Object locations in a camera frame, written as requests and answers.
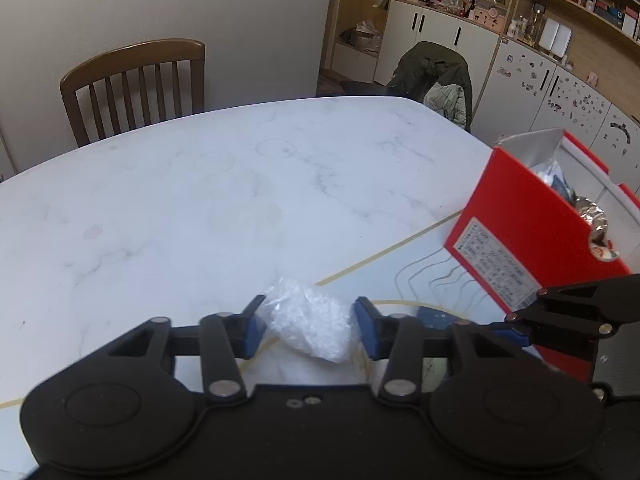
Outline clear plastic bag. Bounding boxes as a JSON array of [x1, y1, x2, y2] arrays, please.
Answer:
[[258, 278, 357, 363]]

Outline red white cardboard box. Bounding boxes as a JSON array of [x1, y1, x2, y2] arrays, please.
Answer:
[[445, 129, 639, 396]]

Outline brown wooden chair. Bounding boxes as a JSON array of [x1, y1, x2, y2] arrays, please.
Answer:
[[60, 38, 205, 148]]

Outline blue white wipes pack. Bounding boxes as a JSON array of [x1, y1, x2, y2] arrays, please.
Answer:
[[532, 158, 577, 207]]

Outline silver foil snack packet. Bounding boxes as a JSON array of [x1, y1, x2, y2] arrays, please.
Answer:
[[575, 196, 608, 244]]

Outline white wall cabinets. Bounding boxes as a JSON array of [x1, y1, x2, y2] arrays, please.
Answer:
[[324, 0, 640, 191]]

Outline green jacket on chair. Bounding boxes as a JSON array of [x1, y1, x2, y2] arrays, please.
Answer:
[[386, 41, 473, 131]]

